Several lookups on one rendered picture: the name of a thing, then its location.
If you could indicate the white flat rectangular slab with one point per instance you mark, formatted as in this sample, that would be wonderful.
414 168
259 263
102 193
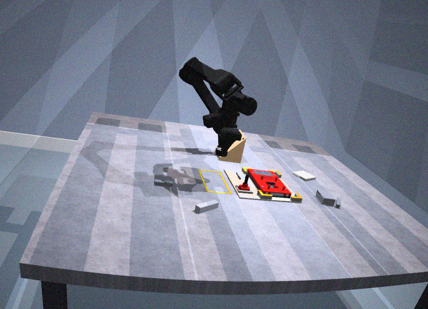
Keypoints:
304 175

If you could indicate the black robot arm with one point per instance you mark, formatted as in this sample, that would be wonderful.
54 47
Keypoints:
220 81

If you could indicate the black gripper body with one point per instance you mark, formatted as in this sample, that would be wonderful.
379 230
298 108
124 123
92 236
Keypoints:
230 131

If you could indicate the grey wheel with black tyre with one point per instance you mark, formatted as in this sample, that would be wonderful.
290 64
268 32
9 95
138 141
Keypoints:
218 152

